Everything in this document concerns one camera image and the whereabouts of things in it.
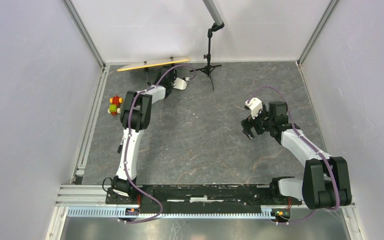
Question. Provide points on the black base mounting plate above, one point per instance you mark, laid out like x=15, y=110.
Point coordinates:
x=202, y=198

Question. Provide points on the grey camera boom pole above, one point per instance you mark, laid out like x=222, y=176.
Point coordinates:
x=213, y=11

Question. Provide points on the yellow framed whiteboard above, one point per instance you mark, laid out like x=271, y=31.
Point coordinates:
x=172, y=61

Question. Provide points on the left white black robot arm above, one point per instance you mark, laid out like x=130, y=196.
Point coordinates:
x=135, y=118

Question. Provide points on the black tripod camera stand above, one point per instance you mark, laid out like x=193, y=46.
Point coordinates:
x=208, y=68

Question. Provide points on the colourful toy block car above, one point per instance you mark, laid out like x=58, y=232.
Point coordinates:
x=114, y=107

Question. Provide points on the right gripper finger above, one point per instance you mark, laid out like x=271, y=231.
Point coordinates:
x=256, y=124
x=247, y=128

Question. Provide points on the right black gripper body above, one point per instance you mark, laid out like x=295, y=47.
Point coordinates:
x=264, y=116

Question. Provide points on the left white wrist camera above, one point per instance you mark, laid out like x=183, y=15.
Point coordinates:
x=181, y=83

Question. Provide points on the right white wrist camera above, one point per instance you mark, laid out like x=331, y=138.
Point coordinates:
x=255, y=106

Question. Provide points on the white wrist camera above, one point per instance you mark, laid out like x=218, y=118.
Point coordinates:
x=255, y=106
x=181, y=83

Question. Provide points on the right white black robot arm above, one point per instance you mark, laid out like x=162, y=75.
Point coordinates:
x=325, y=183

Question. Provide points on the slotted aluminium cable rail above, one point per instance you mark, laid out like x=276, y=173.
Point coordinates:
x=132, y=213

